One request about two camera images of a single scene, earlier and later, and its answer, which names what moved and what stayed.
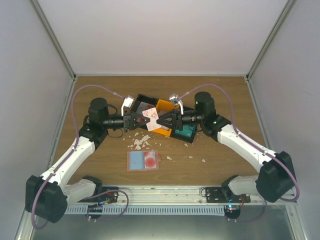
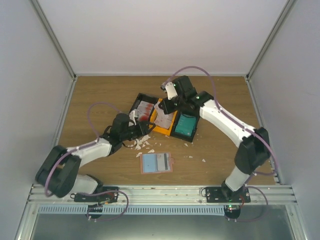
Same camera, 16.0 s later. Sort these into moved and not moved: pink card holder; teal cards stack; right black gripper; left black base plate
Moved: pink card holder; right black gripper
Not moved: teal cards stack; left black base plate
